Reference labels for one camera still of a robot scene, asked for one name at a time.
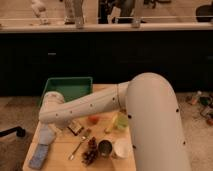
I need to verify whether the orange fruit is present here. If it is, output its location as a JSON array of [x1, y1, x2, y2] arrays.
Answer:
[[88, 115, 99, 124]]

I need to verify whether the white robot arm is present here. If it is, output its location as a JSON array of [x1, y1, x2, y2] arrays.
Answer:
[[39, 72, 191, 171]]

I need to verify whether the wooden table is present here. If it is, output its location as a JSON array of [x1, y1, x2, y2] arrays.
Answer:
[[23, 84, 136, 171]]

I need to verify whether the black office chair base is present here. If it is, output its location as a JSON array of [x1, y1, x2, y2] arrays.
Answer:
[[0, 126, 26, 137]]

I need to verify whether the green plastic cup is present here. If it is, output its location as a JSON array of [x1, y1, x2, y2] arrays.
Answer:
[[115, 113, 128, 131]]

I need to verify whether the green plastic tray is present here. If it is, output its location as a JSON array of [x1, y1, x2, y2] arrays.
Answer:
[[40, 77, 93, 105]]

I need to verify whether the light blue cloth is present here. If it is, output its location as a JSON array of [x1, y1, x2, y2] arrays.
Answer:
[[38, 124, 56, 145]]

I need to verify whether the brown snack box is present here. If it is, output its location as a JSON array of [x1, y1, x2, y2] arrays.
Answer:
[[68, 122, 84, 136]]

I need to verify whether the bunch of dark grapes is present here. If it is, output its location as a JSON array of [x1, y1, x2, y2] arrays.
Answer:
[[82, 137, 98, 166]]

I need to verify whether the metal fork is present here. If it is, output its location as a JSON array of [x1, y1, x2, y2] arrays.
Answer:
[[68, 129, 91, 160]]

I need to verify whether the yellow banana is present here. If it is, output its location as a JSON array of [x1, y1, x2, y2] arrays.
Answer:
[[104, 115, 117, 134]]

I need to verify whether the metal cup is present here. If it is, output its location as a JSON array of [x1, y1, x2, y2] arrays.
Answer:
[[98, 140, 113, 157]]

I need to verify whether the blue sponge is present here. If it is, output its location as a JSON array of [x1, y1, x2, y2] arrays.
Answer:
[[28, 144, 49, 170]]

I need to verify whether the white plastic cup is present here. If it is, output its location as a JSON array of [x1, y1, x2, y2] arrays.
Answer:
[[113, 138, 130, 159]]

